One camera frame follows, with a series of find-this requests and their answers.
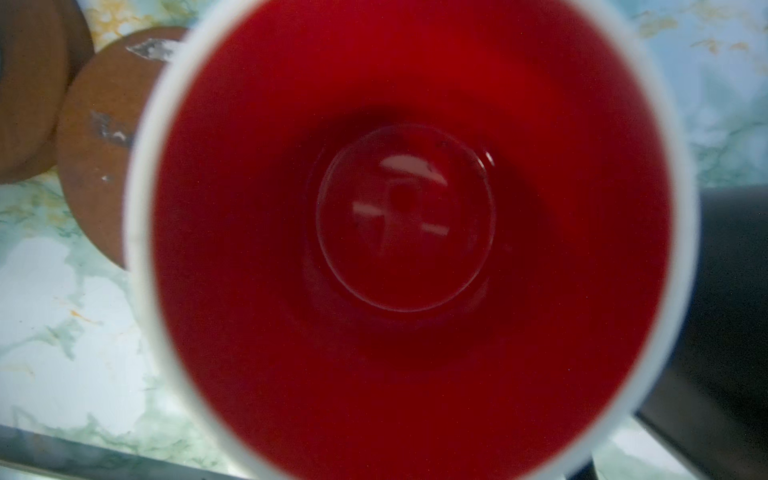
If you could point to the red interior white mug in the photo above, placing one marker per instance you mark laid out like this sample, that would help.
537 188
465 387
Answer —
411 239

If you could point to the rusty brown round coaster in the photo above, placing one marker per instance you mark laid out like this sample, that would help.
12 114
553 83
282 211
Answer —
97 126

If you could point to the black metal mug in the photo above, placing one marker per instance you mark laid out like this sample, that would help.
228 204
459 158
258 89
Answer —
709 406

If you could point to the dark brown round wooden coaster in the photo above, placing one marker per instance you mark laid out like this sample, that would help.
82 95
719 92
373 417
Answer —
44 43

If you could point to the metal serving tray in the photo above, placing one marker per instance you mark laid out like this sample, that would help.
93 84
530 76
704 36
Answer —
48 457

